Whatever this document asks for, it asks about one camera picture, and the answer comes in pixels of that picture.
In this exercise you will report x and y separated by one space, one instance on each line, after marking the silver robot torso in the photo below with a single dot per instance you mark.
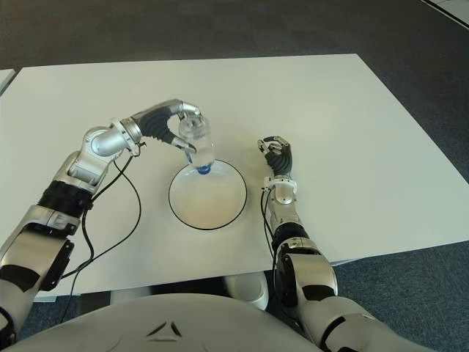
183 326

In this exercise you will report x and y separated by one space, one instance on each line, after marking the neighbouring white table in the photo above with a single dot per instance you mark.
5 78

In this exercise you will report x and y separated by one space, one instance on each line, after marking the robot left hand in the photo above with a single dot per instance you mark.
154 122

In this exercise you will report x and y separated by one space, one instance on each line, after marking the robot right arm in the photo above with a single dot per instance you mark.
311 264

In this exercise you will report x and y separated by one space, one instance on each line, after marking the robot left leg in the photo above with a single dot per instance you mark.
132 291

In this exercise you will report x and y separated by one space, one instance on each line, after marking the robot leg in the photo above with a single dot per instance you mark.
132 291
249 289

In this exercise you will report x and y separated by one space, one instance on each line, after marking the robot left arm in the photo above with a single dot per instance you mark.
73 172

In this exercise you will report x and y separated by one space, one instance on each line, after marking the robot right leg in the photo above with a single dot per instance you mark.
249 289

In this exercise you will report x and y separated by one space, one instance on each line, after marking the white furniture panel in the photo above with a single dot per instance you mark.
454 9

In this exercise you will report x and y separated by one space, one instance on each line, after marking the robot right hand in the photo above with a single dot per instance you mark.
282 159

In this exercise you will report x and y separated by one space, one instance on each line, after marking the clear water bottle blue cap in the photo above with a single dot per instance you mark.
199 144

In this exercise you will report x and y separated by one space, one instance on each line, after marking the white plate black rim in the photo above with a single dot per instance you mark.
209 201

